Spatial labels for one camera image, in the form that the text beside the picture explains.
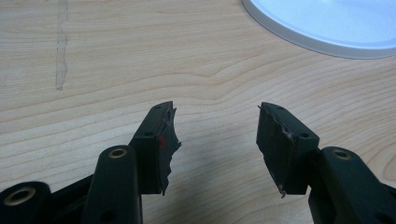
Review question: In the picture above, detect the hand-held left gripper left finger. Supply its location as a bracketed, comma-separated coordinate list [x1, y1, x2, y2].
[128, 100, 182, 197]

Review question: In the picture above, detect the clear tape strip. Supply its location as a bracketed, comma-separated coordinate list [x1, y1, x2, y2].
[54, 0, 69, 91]

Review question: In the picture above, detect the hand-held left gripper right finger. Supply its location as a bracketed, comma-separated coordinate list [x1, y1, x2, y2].
[256, 102, 320, 200]

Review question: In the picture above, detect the white round plate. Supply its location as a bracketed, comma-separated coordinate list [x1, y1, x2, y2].
[240, 0, 396, 60]

